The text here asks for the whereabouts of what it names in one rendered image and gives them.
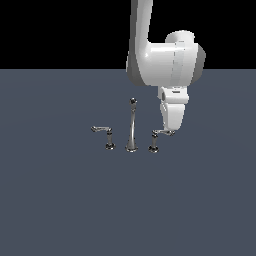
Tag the chrome faucet spout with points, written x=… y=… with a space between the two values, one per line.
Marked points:
x=132 y=133

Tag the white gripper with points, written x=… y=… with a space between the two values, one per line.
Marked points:
x=172 y=115

